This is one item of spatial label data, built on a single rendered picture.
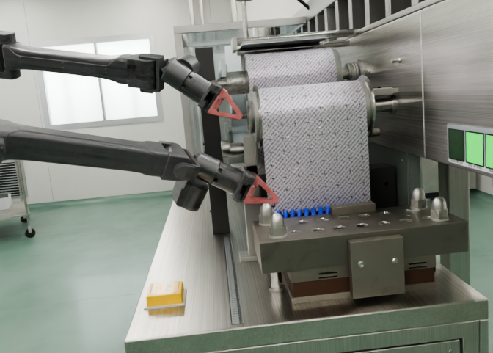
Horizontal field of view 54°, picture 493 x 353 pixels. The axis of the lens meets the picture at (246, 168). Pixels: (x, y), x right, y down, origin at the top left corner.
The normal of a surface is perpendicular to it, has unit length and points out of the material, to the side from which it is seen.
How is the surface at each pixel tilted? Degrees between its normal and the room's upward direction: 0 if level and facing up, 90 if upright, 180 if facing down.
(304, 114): 90
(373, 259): 90
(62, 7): 90
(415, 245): 90
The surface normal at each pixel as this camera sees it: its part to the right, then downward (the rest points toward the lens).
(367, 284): 0.07, 0.15
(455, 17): -0.99, 0.10
